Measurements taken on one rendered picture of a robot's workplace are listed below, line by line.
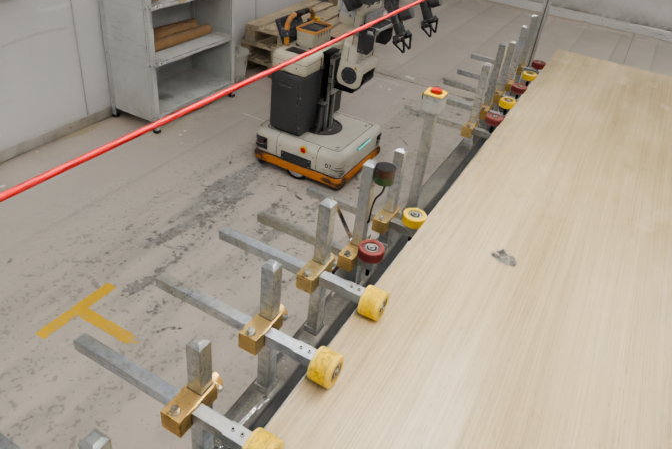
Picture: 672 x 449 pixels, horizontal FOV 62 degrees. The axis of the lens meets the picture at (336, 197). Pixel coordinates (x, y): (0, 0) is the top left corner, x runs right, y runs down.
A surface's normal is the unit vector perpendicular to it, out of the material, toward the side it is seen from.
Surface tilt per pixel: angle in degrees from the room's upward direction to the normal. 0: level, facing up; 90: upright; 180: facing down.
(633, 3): 90
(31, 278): 0
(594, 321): 0
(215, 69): 90
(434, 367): 0
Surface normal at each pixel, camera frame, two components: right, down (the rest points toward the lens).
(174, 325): 0.11, -0.83
